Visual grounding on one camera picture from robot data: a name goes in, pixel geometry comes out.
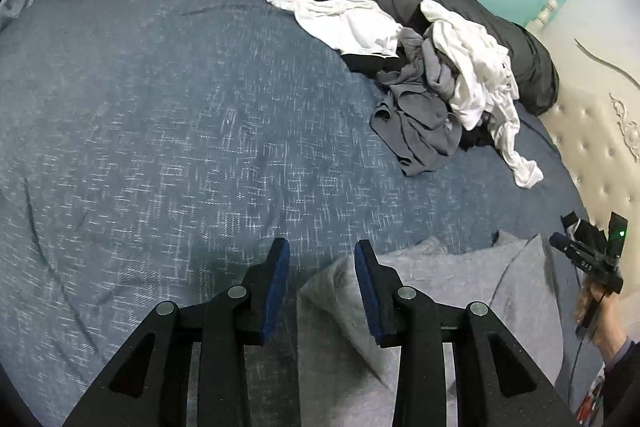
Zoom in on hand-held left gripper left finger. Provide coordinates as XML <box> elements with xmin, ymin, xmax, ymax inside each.
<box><xmin>62</xmin><ymin>238</ymin><xmax>291</xmax><ymax>427</ymax></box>

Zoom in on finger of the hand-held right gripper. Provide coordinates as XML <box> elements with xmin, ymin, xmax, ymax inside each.
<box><xmin>549</xmin><ymin>231</ymin><xmax>583</xmax><ymax>255</ymax></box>

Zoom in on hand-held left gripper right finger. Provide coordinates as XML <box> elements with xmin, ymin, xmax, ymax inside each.
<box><xmin>353</xmin><ymin>239</ymin><xmax>576</xmax><ymax>427</ymax></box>

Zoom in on grey sweater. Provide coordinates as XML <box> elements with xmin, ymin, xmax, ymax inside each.
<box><xmin>297</xmin><ymin>230</ymin><xmax>565</xmax><ymax>427</ymax></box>

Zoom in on person's right forearm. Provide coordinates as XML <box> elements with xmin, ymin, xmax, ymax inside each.
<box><xmin>596</xmin><ymin>332</ymin><xmax>640</xmax><ymax>423</ymax></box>

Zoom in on folded black clothes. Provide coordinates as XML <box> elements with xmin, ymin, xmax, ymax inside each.
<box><xmin>560</xmin><ymin>210</ymin><xmax>608</xmax><ymax>249</ymax></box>

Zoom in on person's right hand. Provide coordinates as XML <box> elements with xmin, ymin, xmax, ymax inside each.
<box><xmin>573</xmin><ymin>283</ymin><xmax>627</xmax><ymax>349</ymax></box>

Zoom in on cream tufted headboard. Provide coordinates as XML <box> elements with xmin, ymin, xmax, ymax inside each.
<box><xmin>522</xmin><ymin>0</ymin><xmax>640</xmax><ymax>254</ymax></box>

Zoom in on floor clutter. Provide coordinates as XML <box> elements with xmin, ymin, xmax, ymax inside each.
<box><xmin>575</xmin><ymin>374</ymin><xmax>610</xmax><ymax>427</ymax></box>

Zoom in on white shirt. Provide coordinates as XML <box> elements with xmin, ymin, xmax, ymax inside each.
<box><xmin>419</xmin><ymin>0</ymin><xmax>545</xmax><ymax>189</ymax></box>

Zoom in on white garment with black stripes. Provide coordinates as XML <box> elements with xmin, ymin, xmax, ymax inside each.
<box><xmin>266</xmin><ymin>0</ymin><xmax>404</xmax><ymax>58</ymax></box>

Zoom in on black cable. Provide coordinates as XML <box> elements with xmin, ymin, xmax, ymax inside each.
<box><xmin>569</xmin><ymin>339</ymin><xmax>585</xmax><ymax>405</ymax></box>

